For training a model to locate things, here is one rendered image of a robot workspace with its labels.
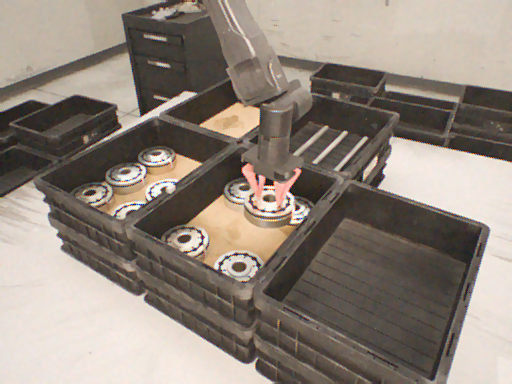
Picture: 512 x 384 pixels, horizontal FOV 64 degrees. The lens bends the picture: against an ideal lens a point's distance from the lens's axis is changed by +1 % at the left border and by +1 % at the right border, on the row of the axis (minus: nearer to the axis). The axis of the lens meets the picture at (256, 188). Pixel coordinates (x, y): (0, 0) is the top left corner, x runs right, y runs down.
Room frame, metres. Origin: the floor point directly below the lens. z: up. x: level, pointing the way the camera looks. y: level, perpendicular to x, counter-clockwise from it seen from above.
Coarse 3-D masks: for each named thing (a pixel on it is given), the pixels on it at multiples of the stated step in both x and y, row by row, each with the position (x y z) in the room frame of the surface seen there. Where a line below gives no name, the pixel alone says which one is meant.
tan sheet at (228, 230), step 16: (208, 208) 0.78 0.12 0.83; (224, 208) 0.78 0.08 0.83; (192, 224) 0.72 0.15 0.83; (208, 224) 0.72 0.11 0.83; (224, 224) 0.72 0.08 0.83; (240, 224) 0.72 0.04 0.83; (224, 240) 0.67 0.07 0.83; (240, 240) 0.67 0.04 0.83; (256, 240) 0.67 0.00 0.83; (272, 240) 0.67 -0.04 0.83; (208, 256) 0.62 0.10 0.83
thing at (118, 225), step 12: (144, 120) 1.06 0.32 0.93; (168, 120) 1.06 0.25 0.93; (204, 132) 0.99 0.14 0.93; (84, 156) 0.87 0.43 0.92; (216, 156) 0.86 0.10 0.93; (60, 168) 0.81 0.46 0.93; (36, 180) 0.76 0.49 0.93; (180, 180) 0.76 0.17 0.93; (48, 192) 0.73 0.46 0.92; (60, 192) 0.71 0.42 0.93; (72, 204) 0.68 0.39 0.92; (84, 204) 0.67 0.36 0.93; (144, 204) 0.67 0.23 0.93; (96, 216) 0.64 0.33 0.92; (108, 216) 0.63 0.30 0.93; (132, 216) 0.63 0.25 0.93; (120, 228) 0.61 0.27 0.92
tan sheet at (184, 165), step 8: (176, 160) 1.00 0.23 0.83; (184, 160) 1.00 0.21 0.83; (192, 160) 1.00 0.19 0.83; (176, 168) 0.96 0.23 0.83; (184, 168) 0.96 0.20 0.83; (192, 168) 0.96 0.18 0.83; (152, 176) 0.92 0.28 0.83; (160, 176) 0.92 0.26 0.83; (168, 176) 0.92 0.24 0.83; (176, 176) 0.92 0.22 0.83; (136, 192) 0.85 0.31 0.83; (144, 192) 0.85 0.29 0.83; (120, 200) 0.81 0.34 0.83; (128, 200) 0.81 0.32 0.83; (136, 200) 0.81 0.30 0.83; (144, 200) 0.81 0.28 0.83; (112, 208) 0.78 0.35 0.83
